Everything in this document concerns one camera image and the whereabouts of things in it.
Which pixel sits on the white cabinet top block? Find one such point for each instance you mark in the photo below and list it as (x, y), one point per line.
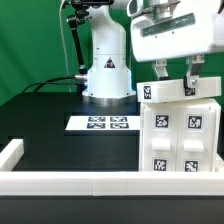
(174, 90)

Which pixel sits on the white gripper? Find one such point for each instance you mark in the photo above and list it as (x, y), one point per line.
(165, 29)

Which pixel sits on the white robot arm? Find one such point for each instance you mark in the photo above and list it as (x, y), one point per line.
(109, 78)

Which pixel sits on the white U-shaped fence frame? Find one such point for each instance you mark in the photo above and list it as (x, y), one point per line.
(103, 183)

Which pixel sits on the white base tag plate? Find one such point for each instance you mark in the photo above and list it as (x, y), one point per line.
(108, 123)

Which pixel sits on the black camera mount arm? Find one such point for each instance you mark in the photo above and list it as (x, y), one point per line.
(81, 12)

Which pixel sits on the white cabinet body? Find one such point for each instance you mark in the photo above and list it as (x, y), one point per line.
(180, 108)

